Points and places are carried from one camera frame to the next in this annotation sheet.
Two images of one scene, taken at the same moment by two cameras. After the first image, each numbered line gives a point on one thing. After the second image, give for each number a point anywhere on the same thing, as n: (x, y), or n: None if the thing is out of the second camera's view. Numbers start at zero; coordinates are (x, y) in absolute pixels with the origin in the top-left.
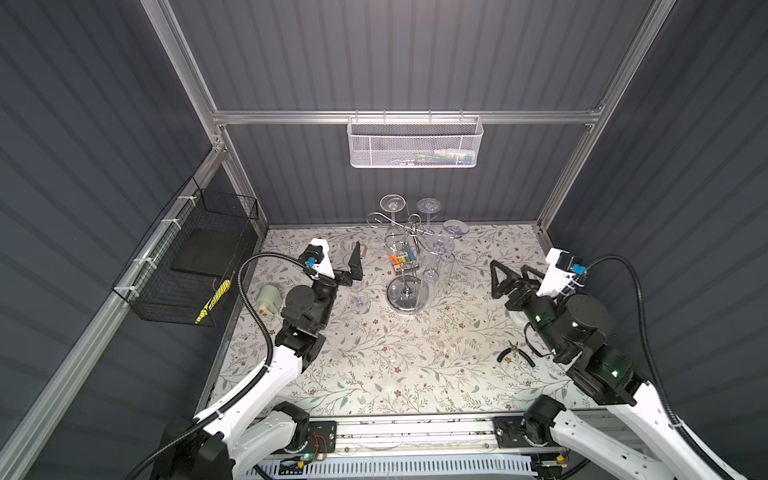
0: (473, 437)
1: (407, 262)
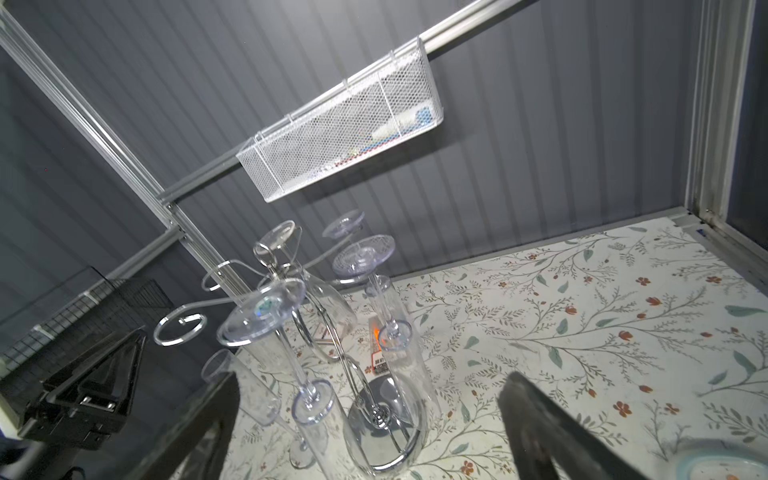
0: None
1: (378, 357)
